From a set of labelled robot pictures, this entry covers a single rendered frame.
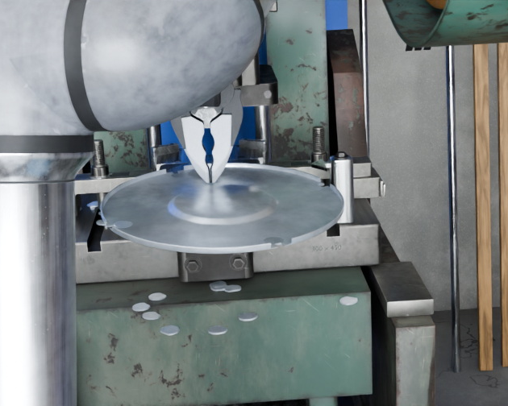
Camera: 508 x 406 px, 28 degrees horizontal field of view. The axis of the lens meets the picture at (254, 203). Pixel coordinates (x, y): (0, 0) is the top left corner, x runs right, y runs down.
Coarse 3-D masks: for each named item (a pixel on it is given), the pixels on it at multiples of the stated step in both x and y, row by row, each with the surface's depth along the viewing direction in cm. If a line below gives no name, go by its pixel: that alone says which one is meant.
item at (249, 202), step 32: (128, 192) 126; (160, 192) 126; (192, 192) 124; (224, 192) 124; (256, 192) 123; (288, 192) 125; (320, 192) 125; (160, 224) 115; (192, 224) 115; (224, 224) 115; (256, 224) 115; (288, 224) 115; (320, 224) 115
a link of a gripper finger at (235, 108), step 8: (232, 104) 124; (240, 104) 124; (224, 112) 125; (232, 112) 125; (240, 112) 125; (232, 120) 125; (240, 120) 125; (232, 128) 125; (232, 136) 125; (232, 144) 126
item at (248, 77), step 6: (258, 54) 135; (252, 60) 135; (258, 60) 135; (252, 66) 135; (258, 66) 136; (246, 72) 135; (252, 72) 135; (258, 72) 136; (240, 78) 133; (246, 78) 136; (252, 78) 136; (258, 78) 136; (234, 84) 133; (240, 84) 133; (246, 84) 136; (252, 84) 136; (258, 84) 136
